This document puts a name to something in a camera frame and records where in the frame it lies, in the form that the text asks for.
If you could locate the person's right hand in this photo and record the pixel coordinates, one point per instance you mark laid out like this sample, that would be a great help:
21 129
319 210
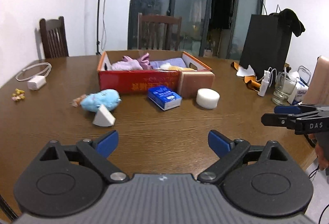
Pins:
323 162

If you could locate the dark wooden chair middle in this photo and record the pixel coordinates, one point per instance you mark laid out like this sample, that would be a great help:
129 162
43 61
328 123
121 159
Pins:
159 32

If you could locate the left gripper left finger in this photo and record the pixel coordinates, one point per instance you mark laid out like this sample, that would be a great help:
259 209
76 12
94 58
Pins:
63 180

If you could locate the lilac fluffy headband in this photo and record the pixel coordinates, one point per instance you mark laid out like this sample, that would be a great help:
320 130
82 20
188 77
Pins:
126 65

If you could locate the dark wooden chair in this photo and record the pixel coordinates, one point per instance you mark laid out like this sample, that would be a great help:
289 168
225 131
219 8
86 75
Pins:
53 37
159 32

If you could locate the white tissue packet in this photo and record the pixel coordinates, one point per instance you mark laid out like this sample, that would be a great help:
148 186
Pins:
303 78

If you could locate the white round sponge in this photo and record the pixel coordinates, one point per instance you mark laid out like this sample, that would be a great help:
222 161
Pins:
207 98

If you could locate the white spray bottle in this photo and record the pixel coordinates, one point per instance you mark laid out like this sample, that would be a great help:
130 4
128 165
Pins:
264 83

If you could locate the glass jar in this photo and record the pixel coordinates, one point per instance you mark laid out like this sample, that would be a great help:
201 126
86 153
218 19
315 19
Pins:
283 88

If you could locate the purple folded towel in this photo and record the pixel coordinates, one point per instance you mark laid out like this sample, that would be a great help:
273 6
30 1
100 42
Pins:
178 62

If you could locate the blue tissue pack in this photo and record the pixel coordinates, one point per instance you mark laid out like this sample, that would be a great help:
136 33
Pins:
164 98

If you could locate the white wedge sponge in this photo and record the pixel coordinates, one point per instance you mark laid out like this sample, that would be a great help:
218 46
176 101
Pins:
103 117

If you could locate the red cardboard box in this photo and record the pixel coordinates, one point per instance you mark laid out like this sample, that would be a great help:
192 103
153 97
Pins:
139 81

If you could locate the brown sponge block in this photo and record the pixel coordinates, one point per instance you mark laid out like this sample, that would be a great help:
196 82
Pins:
190 82

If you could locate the dark wooden chair left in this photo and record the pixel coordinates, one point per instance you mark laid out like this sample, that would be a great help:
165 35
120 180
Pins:
53 37

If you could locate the black cloth on bag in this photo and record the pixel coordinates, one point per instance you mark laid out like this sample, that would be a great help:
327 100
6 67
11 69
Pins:
289 18

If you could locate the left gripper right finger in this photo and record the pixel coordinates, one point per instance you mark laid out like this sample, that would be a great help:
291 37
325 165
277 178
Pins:
262 181

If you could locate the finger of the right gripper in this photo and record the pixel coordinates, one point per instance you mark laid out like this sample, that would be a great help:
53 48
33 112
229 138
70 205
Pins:
292 109

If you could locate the yellow plush toy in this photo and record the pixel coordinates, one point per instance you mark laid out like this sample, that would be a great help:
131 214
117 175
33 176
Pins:
169 67

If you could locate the wrapped snack packet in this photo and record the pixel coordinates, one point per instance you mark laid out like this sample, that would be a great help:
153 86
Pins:
77 101

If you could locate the black paper bag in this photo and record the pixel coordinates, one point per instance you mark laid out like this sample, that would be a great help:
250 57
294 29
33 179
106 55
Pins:
266 45

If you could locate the pink satin scrunchie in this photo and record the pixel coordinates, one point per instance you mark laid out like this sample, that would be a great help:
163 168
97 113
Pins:
144 62
128 59

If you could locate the white power adapter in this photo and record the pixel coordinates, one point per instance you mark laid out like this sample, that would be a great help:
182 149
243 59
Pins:
36 82

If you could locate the orange and white cloth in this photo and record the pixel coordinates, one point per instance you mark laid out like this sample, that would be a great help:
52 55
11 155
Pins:
248 76

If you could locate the yellow candy pieces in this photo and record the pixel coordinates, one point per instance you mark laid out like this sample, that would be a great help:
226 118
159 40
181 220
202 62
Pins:
18 95

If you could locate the light blue plush toy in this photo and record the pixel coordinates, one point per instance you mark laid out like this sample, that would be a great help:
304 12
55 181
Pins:
109 98

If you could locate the tan cardboard piece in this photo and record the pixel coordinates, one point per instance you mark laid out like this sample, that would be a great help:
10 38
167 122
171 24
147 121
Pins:
318 88

